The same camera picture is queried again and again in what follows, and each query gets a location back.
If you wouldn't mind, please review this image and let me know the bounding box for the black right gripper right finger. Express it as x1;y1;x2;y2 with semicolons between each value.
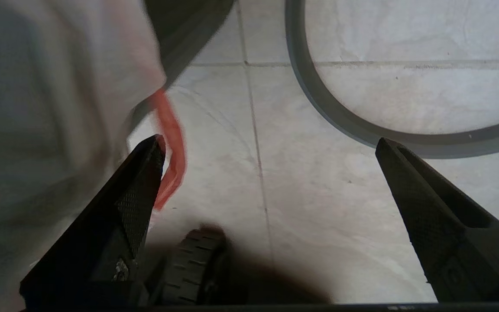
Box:
375;137;499;303

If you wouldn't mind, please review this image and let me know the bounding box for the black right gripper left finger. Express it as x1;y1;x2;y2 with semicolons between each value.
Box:
19;134;167;311

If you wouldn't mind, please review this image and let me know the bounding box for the white red-print trash bag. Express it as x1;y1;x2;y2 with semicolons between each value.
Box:
0;0;188;312

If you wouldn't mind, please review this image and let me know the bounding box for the black bin rim ring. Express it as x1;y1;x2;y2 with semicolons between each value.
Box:
285;0;499;159

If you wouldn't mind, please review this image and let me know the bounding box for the black trash bin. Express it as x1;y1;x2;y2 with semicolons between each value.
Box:
143;0;236;90

